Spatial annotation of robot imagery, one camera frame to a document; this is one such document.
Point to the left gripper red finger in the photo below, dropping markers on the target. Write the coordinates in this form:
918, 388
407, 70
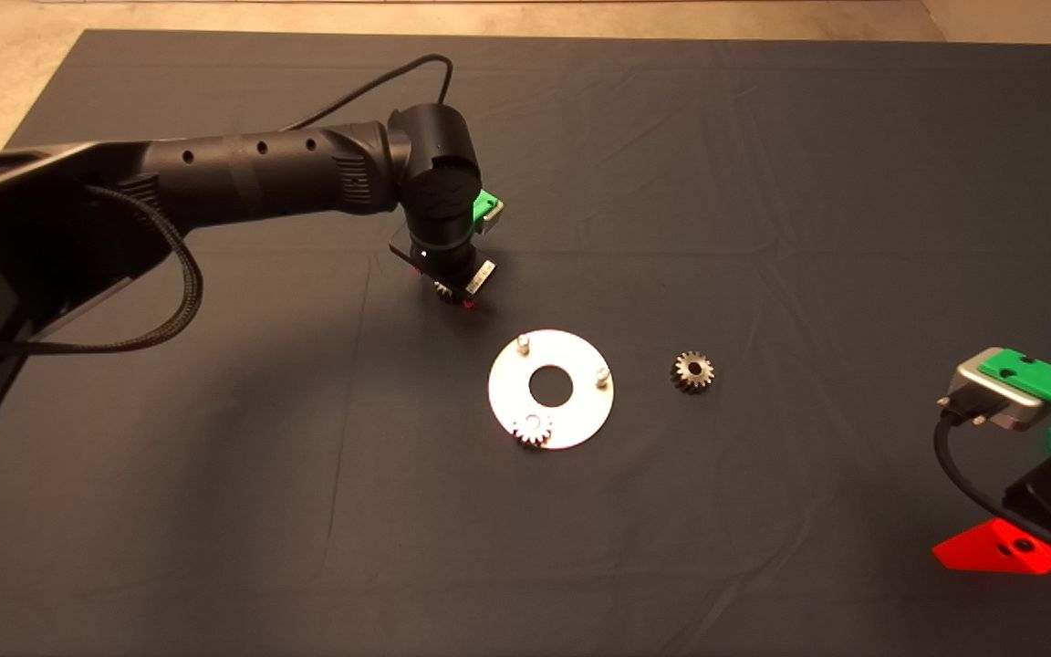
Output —
470, 302

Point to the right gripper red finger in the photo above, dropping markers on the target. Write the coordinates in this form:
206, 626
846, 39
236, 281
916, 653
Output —
991, 552

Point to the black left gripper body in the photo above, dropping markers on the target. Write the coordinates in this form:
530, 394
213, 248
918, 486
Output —
457, 269

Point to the small steel planetary gear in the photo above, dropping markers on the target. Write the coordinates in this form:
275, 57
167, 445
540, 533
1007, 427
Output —
525, 436
443, 292
682, 380

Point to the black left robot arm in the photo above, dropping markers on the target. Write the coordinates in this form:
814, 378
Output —
261, 173

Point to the round metal carrier plate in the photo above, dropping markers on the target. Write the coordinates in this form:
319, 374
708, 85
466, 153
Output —
580, 420

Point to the dark grey table cloth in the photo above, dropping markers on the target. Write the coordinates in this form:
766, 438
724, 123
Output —
763, 182

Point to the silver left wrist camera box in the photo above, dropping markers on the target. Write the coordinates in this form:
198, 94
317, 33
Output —
493, 217

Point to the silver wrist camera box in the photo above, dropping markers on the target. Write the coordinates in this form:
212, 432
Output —
493, 217
1004, 406

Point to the green left camera mount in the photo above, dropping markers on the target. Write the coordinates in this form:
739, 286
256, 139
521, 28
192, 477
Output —
485, 203

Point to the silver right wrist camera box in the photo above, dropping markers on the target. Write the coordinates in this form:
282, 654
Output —
1004, 406

